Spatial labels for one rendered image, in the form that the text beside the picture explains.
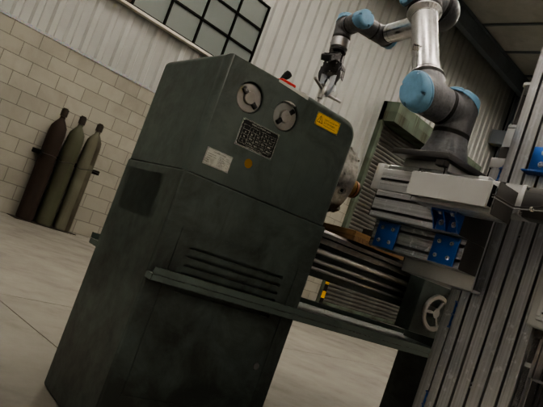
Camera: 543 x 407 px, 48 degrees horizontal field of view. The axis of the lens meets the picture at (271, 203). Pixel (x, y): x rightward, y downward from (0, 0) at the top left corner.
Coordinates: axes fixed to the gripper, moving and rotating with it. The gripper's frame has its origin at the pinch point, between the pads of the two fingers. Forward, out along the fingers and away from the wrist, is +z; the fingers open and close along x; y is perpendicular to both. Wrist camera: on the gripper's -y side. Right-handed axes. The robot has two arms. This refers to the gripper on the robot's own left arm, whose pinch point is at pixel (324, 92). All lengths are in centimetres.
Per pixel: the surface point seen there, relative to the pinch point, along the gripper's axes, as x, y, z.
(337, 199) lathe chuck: -14.8, 4.9, 41.3
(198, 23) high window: 459, 545, -314
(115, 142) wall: 503, 497, -85
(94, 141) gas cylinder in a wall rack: 496, 446, -69
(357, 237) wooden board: -24, 13, 53
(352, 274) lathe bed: -24, 19, 67
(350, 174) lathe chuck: -18.0, 2.8, 31.1
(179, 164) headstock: 16, -60, 53
